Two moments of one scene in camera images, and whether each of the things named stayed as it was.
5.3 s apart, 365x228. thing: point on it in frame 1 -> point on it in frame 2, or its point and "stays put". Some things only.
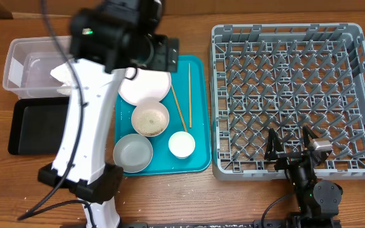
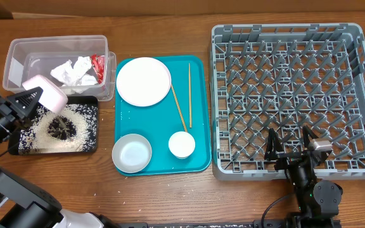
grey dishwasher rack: (286, 76) stays put
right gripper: (274, 151) stays put
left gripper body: (164, 57) -> (4, 109)
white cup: (181, 144) stays put
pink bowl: (150, 119) -> (51, 99)
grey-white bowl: (133, 152) stays put
